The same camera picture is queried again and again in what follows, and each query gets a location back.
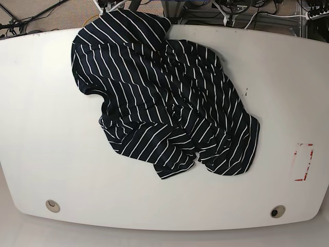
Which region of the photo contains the red tape rectangle marking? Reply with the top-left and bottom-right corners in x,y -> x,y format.
291,143 -> 314,182

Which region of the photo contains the black tripod on floor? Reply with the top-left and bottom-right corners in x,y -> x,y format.
1,1 -> 67,40

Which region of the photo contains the yellow cable on floor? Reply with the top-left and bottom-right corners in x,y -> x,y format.
82,15 -> 101,28

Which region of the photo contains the white power strip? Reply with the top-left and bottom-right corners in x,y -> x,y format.
306,5 -> 328,20

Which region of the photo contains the left table cable grommet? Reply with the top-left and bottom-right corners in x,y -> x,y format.
45,200 -> 60,213

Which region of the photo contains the right table cable grommet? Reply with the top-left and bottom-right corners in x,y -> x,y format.
270,205 -> 286,218

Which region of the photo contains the navy white striped T-shirt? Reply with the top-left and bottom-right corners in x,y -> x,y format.
71,10 -> 260,179

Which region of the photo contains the table cable grommet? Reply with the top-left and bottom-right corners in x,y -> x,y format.
45,200 -> 60,213
270,205 -> 286,218

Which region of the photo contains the aluminium frame stand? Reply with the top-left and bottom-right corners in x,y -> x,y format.
161,0 -> 258,26

